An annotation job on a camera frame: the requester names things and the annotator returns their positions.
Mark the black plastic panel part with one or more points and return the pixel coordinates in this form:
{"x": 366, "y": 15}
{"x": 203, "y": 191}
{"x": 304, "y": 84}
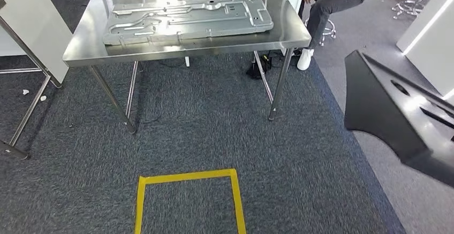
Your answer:
{"x": 376, "y": 111}

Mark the stainless steel workbench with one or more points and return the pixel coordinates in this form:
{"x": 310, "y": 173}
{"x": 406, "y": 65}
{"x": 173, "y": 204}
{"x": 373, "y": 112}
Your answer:
{"x": 88, "y": 48}

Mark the black bag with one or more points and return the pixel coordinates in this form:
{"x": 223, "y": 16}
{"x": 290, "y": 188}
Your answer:
{"x": 256, "y": 71}

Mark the yellow floor tape square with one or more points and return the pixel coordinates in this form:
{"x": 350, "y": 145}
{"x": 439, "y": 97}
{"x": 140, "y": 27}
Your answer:
{"x": 188, "y": 175}

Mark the stamped grey metal panel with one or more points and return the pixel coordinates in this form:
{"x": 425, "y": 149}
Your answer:
{"x": 184, "y": 19}

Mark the person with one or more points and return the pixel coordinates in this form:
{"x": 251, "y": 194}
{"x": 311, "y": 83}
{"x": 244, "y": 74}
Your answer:
{"x": 326, "y": 9}

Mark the steel table with sled legs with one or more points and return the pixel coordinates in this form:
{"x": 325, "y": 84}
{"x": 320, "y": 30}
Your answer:
{"x": 31, "y": 110}

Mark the white panel table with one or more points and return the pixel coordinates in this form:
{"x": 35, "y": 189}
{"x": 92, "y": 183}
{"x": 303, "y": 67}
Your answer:
{"x": 32, "y": 23}

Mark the white counter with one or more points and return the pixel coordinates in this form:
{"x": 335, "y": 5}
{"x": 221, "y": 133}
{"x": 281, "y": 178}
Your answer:
{"x": 425, "y": 30}

